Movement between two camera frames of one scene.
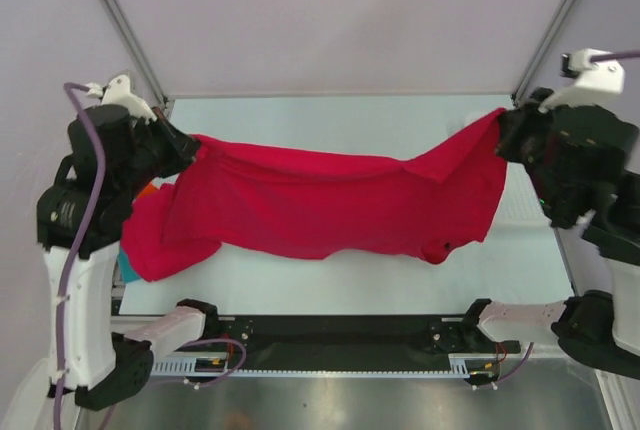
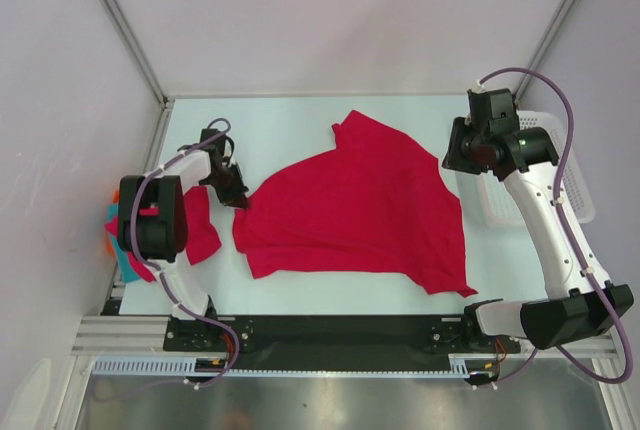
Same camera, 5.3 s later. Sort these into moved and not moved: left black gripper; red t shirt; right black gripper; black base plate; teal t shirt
Moved: left black gripper; right black gripper; red t shirt
Not moved: black base plate; teal t shirt
